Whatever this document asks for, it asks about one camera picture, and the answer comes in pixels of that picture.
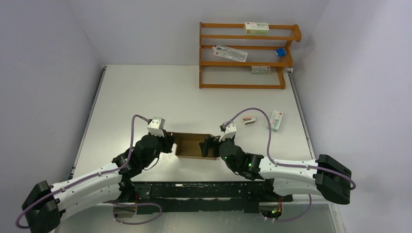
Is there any brown cardboard box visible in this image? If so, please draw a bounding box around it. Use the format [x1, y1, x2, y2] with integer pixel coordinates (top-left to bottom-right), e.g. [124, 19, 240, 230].
[170, 132, 216, 160]

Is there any orange wooden shelf rack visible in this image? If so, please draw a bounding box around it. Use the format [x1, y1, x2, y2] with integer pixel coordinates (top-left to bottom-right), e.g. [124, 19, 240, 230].
[199, 22, 302, 90]

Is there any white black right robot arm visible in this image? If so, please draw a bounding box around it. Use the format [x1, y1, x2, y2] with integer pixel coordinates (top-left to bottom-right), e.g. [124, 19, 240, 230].
[199, 135, 355, 205]

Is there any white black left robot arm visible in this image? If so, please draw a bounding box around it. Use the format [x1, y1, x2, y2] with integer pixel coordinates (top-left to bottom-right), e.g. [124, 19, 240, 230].
[16, 133, 175, 233]

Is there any white flat box bottom shelf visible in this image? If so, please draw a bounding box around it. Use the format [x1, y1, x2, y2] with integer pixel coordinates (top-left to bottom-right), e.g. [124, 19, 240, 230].
[251, 66, 271, 74]

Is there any white green box top shelf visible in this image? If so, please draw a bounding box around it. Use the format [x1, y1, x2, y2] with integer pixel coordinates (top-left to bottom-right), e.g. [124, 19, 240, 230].
[243, 22, 270, 36]

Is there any clear plastic packet on shelf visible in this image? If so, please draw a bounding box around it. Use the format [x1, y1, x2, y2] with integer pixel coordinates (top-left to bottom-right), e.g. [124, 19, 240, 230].
[212, 45, 248, 62]

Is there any blue small object on shelf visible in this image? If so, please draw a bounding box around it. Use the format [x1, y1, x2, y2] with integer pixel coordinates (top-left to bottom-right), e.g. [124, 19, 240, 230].
[275, 48, 287, 57]

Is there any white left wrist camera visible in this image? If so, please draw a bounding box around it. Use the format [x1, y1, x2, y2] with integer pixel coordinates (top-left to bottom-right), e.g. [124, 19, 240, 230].
[147, 117, 165, 137]

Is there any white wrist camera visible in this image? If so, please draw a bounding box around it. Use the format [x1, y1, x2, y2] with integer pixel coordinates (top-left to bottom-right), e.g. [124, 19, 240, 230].
[219, 122, 237, 142]
[147, 117, 165, 137]

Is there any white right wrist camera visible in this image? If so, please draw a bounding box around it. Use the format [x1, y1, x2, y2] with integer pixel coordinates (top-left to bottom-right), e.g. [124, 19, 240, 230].
[219, 122, 237, 142]

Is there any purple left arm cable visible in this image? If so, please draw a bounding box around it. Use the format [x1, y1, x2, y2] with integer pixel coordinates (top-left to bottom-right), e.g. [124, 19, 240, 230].
[15, 114, 163, 230]

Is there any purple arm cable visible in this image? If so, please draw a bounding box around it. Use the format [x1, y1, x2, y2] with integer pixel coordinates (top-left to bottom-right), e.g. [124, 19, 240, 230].
[220, 107, 357, 223]
[15, 114, 163, 230]

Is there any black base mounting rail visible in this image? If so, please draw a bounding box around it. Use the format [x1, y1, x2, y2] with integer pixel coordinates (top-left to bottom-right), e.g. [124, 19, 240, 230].
[114, 179, 293, 215]

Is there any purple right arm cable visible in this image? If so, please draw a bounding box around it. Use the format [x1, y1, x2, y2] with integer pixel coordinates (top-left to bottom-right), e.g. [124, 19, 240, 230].
[220, 107, 357, 223]

